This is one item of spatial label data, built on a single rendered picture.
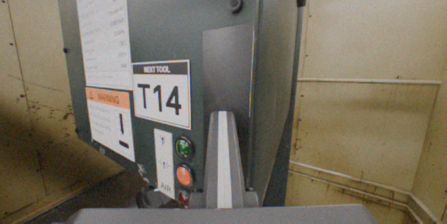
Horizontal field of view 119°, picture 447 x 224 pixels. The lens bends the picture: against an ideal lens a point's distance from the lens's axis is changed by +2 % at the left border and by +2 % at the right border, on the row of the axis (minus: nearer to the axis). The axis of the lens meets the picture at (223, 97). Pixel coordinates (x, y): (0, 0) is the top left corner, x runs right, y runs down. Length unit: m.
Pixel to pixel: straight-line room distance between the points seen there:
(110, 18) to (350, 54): 1.15
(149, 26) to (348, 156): 1.28
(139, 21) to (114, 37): 0.06
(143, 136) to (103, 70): 0.13
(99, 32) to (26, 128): 1.14
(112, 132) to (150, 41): 0.18
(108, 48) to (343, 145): 1.27
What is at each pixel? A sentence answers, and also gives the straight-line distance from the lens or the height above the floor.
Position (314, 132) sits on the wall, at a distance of 1.20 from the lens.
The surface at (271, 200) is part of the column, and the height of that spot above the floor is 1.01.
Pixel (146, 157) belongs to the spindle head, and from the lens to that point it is 0.23.
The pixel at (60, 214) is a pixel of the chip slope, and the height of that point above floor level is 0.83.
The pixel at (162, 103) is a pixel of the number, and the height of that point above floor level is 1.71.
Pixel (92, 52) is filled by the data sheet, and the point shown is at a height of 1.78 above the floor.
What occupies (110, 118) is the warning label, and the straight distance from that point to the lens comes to 0.30.
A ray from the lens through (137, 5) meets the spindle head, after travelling 0.22.
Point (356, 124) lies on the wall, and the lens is 1.22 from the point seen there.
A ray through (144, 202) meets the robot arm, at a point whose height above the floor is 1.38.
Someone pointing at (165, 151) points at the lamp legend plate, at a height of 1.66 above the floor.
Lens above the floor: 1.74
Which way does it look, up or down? 9 degrees down
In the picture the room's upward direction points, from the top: 1 degrees clockwise
